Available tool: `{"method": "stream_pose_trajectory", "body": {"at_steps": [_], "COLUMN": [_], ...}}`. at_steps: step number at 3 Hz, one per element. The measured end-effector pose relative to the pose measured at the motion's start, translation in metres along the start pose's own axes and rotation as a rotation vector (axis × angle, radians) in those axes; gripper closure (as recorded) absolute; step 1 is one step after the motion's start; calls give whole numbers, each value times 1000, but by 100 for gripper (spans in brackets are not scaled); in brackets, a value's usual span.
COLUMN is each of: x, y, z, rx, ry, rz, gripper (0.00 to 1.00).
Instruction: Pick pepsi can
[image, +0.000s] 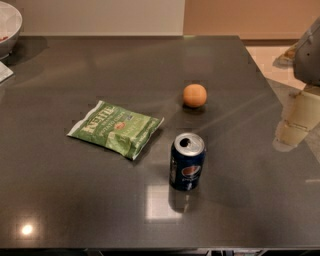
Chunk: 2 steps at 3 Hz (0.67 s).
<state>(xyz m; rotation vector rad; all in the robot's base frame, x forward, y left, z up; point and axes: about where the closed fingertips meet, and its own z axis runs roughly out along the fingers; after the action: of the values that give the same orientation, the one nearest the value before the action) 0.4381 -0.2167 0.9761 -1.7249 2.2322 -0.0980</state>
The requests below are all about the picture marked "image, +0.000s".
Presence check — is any blue pepsi can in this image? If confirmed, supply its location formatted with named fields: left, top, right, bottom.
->
left=169, top=133, right=206, bottom=191

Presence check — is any white bowl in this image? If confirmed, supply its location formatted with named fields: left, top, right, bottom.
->
left=0, top=1, right=23, bottom=59

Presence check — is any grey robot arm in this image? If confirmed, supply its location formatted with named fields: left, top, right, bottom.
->
left=293, top=17, right=320, bottom=86

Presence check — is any orange fruit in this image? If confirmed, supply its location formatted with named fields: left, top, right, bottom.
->
left=183, top=84, right=207, bottom=108

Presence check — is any white paper packet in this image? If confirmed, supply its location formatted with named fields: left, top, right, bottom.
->
left=0, top=61, right=14, bottom=83

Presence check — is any green chip bag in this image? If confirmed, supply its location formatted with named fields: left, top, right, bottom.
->
left=68, top=101, right=164, bottom=160

